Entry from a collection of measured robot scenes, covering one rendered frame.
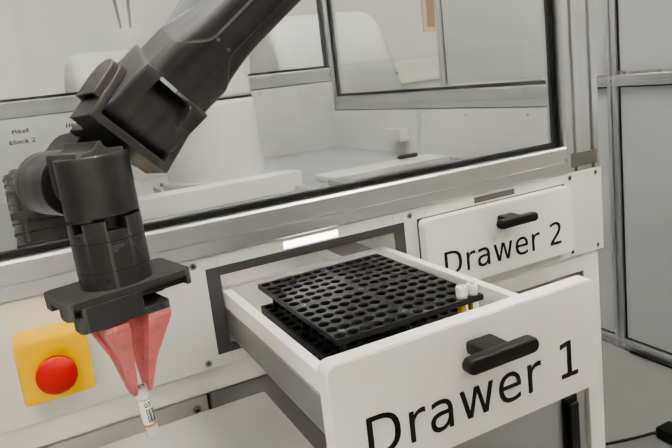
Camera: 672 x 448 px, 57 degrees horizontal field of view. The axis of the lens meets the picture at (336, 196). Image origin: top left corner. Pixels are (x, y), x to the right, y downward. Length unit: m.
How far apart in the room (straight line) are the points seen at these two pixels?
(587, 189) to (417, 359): 0.67
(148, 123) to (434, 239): 0.51
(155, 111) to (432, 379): 0.32
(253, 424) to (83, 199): 0.38
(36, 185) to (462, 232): 0.60
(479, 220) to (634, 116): 1.54
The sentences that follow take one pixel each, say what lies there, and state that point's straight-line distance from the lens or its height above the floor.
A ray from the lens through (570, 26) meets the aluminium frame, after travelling 1.10.
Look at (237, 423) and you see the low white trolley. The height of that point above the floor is 0.76.
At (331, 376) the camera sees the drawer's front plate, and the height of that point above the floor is 0.92.
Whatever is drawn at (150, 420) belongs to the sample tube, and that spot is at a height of 0.88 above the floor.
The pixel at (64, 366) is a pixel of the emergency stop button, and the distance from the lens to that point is 0.72.
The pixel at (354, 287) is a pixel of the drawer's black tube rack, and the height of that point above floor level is 0.90.
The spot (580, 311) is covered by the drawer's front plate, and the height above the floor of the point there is 0.90.
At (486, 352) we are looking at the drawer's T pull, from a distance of 0.54.
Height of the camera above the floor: 1.14
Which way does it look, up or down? 11 degrees down
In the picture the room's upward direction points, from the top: 7 degrees counter-clockwise
